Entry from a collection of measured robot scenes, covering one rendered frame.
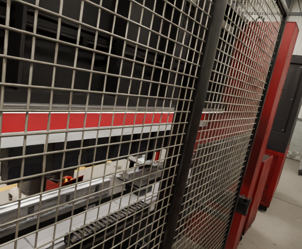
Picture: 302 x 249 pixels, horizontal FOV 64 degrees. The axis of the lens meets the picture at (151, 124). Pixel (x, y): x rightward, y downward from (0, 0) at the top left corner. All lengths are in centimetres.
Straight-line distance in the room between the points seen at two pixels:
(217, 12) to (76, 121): 88
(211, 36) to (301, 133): 819
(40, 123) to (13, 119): 11
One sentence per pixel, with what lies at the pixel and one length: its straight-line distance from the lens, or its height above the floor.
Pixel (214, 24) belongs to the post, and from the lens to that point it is 56.
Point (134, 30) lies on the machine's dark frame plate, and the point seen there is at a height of 186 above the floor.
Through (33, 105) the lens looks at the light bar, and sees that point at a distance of 87.
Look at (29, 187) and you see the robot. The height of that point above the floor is 39.
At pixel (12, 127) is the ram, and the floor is 135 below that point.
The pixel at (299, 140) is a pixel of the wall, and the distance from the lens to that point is 870.
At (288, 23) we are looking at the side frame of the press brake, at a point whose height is 228.
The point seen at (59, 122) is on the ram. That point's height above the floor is 136.
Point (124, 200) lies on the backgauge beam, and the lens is 134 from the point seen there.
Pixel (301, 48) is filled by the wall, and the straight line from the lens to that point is 883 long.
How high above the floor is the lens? 163
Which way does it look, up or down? 11 degrees down
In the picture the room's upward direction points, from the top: 11 degrees clockwise
